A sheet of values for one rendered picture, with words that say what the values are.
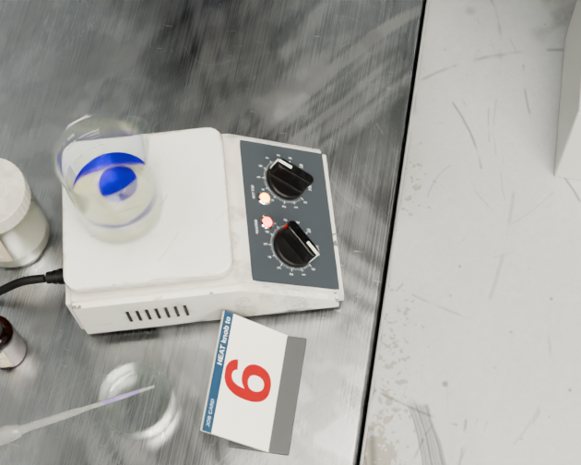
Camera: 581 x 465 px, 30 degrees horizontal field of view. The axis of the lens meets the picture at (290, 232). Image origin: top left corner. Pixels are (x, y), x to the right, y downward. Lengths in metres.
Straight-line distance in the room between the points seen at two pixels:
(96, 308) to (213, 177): 0.13
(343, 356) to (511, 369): 0.13
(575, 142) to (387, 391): 0.23
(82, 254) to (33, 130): 0.19
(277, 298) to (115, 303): 0.12
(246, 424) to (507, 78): 0.37
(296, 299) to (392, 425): 0.12
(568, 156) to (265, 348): 0.28
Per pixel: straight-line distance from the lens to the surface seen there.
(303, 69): 0.94
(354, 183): 0.89
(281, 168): 0.82
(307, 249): 0.79
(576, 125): 0.83
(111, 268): 0.78
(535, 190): 0.90
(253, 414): 0.80
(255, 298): 0.80
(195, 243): 0.77
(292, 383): 0.82
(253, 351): 0.81
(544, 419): 0.83
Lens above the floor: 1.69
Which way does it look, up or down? 65 degrees down
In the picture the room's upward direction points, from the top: 6 degrees counter-clockwise
